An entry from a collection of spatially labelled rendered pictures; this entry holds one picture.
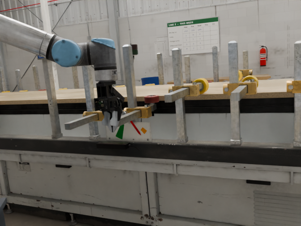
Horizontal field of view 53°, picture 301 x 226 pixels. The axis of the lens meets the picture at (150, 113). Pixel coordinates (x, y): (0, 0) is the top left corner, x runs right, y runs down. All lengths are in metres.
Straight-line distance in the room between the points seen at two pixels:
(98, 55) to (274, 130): 0.90
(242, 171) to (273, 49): 7.25
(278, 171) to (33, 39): 1.10
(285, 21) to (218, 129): 7.16
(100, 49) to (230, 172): 0.79
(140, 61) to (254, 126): 7.66
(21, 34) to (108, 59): 0.32
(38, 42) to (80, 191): 1.32
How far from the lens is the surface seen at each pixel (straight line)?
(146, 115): 1.46
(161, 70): 2.58
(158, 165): 1.55
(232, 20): 8.60
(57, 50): 1.06
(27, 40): 1.10
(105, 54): 1.19
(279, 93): 1.54
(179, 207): 1.87
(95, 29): 9.67
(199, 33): 8.64
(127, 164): 1.63
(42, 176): 2.37
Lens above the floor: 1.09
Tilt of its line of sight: 10 degrees down
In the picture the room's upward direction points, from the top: 5 degrees counter-clockwise
